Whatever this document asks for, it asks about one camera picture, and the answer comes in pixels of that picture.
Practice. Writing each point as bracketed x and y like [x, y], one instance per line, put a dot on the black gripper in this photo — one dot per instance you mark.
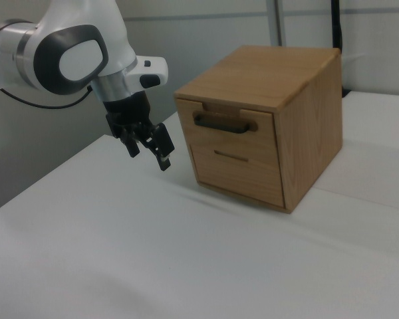
[128, 111]

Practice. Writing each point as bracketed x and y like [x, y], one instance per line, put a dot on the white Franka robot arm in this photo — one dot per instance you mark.
[53, 20]

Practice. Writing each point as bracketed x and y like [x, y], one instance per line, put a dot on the wooden drawer with slot grip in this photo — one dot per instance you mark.
[239, 179]

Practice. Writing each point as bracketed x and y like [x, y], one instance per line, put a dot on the wooden drawer cabinet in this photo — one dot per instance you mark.
[312, 133]

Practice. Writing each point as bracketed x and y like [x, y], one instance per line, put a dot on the grey partition post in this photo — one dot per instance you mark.
[275, 20]

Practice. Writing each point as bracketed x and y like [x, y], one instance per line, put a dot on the black vertical post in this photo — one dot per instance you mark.
[336, 20]

